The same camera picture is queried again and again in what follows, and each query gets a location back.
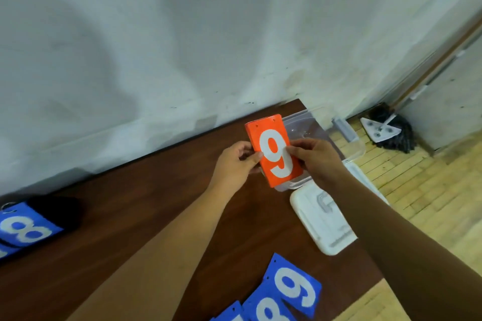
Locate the person's left hand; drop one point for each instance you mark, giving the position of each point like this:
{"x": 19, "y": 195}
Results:
{"x": 229, "y": 168}

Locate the blue number card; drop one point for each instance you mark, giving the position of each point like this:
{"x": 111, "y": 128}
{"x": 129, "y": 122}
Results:
{"x": 265, "y": 307}
{"x": 26, "y": 228}
{"x": 295, "y": 287}
{"x": 5, "y": 251}
{"x": 231, "y": 313}

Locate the stack of orange number cards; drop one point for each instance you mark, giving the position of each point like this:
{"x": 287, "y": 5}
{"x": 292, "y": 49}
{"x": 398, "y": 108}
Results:
{"x": 276, "y": 151}

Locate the person's left thumb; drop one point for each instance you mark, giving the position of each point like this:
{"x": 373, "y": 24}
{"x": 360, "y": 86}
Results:
{"x": 253, "y": 161}

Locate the person's left forearm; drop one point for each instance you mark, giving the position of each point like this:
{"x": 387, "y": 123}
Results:
{"x": 158, "y": 256}

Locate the person's right forearm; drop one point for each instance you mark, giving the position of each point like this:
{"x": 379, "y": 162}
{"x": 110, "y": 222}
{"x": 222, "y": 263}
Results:
{"x": 406, "y": 253}

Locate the clear plastic container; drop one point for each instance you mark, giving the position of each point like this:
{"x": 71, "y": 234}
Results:
{"x": 307, "y": 127}

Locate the person's right hand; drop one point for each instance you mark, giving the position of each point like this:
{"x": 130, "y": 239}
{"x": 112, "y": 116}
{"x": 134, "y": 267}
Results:
{"x": 322, "y": 162}

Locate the black mop head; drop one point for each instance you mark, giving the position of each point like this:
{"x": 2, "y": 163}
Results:
{"x": 403, "y": 138}

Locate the person's right thumb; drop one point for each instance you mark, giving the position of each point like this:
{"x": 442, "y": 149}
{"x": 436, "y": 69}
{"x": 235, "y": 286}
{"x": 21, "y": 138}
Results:
{"x": 295, "y": 153}

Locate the white container lid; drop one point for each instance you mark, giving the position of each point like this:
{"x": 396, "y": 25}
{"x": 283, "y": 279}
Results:
{"x": 320, "y": 215}

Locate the black scoreboard base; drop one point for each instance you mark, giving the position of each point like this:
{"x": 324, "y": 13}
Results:
{"x": 60, "y": 209}

